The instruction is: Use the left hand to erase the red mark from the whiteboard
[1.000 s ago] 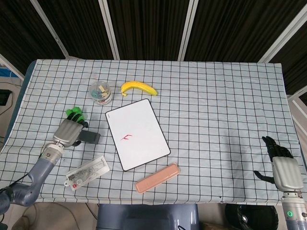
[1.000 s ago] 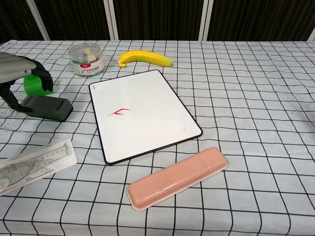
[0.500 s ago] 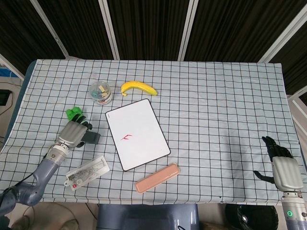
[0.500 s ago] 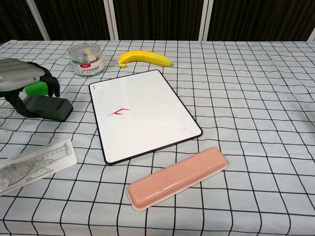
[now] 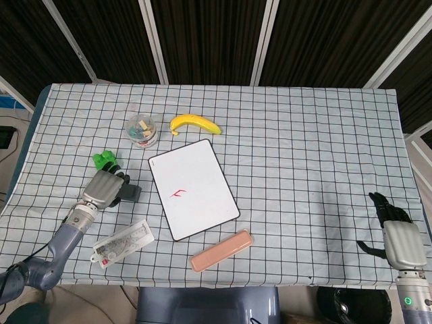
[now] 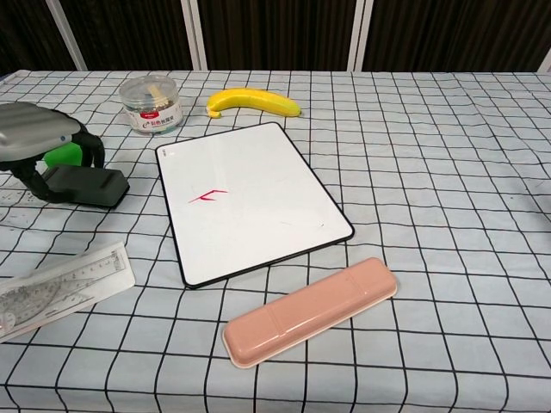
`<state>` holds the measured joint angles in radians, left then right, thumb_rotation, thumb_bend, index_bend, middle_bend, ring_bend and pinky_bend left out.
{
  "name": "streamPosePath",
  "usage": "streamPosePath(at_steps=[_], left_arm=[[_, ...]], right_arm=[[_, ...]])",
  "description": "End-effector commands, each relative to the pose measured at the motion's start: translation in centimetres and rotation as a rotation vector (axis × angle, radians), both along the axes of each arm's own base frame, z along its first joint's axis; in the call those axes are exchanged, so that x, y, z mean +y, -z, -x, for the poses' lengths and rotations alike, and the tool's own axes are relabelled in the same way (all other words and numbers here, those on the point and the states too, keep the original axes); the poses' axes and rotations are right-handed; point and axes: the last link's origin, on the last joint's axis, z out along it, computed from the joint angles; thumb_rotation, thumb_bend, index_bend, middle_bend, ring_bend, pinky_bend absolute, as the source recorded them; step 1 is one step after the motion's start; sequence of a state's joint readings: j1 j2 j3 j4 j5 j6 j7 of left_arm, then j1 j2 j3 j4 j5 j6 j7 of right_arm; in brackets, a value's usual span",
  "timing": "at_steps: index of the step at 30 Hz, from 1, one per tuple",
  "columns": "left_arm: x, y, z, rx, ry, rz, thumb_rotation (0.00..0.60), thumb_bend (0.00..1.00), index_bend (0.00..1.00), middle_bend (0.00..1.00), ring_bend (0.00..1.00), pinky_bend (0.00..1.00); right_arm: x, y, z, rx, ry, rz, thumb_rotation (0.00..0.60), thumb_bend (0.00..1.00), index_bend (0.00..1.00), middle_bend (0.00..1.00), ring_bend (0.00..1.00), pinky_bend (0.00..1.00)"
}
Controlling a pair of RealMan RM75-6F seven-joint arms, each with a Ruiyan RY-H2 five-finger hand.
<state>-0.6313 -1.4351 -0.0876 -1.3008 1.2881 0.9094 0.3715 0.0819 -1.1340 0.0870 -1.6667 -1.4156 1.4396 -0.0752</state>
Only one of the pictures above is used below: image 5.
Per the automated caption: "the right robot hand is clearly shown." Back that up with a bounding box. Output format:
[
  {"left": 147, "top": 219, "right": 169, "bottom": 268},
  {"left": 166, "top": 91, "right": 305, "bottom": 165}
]
[{"left": 357, "top": 192, "right": 428, "bottom": 271}]

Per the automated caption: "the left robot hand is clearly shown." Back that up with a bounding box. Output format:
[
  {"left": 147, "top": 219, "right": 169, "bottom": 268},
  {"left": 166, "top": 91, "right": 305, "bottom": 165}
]
[{"left": 82, "top": 161, "right": 131, "bottom": 210}]

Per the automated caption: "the grey board eraser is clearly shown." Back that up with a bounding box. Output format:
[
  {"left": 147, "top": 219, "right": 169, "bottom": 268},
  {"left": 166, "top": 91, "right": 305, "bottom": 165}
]
[{"left": 118, "top": 184, "right": 142, "bottom": 203}]

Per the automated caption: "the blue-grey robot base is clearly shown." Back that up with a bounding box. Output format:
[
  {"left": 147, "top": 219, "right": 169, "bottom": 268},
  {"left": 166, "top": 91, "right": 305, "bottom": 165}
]
[{"left": 136, "top": 286, "right": 281, "bottom": 324}]

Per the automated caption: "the green plastic block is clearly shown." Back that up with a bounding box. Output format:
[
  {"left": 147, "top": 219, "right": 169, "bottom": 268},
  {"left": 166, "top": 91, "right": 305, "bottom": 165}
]
[{"left": 92, "top": 149, "right": 119, "bottom": 171}]

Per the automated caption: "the packaged ruler set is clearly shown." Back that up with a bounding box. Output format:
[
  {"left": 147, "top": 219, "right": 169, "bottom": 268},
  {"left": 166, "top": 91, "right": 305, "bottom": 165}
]
[{"left": 89, "top": 219, "right": 155, "bottom": 269}]

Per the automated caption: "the clear jar of clips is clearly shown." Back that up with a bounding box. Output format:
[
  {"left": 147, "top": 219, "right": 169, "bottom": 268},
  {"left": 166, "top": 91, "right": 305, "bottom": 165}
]
[{"left": 126, "top": 114, "right": 159, "bottom": 149}]

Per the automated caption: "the black round glossy object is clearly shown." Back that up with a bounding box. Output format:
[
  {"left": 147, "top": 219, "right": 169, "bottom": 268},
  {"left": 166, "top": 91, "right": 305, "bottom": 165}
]
[{"left": 316, "top": 286, "right": 392, "bottom": 324}]

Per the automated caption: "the white board with black rim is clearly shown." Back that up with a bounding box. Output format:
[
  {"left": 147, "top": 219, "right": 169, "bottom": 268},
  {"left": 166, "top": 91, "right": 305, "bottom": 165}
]
[{"left": 147, "top": 138, "right": 241, "bottom": 242}]

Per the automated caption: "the black device on floor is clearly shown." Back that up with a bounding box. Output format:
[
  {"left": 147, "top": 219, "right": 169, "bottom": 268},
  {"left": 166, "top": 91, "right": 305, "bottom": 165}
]
[{"left": 0, "top": 126, "right": 15, "bottom": 149}]

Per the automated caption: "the yellow banana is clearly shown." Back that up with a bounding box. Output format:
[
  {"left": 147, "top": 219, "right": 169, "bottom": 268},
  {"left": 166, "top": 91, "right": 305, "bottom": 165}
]
[{"left": 169, "top": 113, "right": 223, "bottom": 137}]

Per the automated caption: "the blue box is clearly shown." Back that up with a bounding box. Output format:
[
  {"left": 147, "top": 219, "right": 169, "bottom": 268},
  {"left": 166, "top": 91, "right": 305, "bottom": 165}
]
[{"left": 0, "top": 90, "right": 24, "bottom": 111}]

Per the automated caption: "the pink pencil case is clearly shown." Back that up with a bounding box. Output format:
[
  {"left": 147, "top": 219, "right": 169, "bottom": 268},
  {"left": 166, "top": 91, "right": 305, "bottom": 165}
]
[{"left": 189, "top": 229, "right": 254, "bottom": 273}]

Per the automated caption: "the checkered white tablecloth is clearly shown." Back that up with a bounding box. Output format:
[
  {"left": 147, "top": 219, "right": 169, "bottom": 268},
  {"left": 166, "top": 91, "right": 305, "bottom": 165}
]
[{"left": 0, "top": 83, "right": 426, "bottom": 291}]

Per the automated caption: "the white metal frame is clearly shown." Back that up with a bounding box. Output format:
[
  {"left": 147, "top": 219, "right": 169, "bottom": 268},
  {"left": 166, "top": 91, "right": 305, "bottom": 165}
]
[{"left": 403, "top": 123, "right": 432, "bottom": 190}]

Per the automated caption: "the dark partition panel white frame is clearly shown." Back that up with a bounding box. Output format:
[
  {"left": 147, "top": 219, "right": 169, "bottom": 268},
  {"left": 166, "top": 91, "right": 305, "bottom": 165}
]
[
  {"left": 50, "top": 0, "right": 168, "bottom": 85},
  {"left": 251, "top": 0, "right": 432, "bottom": 88},
  {"left": 148, "top": 0, "right": 276, "bottom": 85},
  {"left": 0, "top": 0, "right": 97, "bottom": 105},
  {"left": 362, "top": 16, "right": 432, "bottom": 134}
]

